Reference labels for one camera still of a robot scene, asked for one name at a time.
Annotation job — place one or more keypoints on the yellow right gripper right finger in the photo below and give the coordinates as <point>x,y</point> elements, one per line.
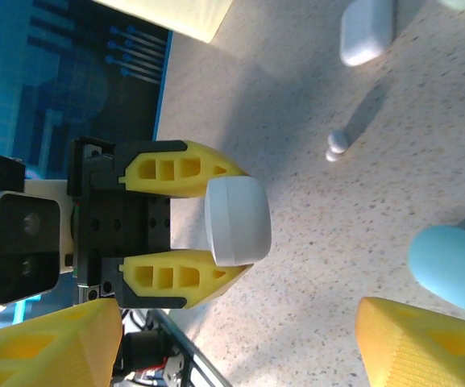
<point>425,350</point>

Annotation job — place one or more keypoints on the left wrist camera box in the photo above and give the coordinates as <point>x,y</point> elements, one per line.
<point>26,246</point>

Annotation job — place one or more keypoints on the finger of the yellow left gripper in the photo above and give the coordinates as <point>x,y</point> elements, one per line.
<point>200,290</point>
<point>200,161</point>

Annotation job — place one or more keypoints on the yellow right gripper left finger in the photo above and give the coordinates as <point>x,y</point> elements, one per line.
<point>42,354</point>

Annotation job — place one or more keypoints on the cream knife block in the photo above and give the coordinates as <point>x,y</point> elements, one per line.
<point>163,14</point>

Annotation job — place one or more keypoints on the white earbuds charging case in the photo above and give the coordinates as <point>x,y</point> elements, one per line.
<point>367,32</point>

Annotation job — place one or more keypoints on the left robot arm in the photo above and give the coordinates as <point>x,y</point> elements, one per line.
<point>143,346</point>

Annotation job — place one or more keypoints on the pale oval earbuds charging case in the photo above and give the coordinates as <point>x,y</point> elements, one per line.
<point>238,221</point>

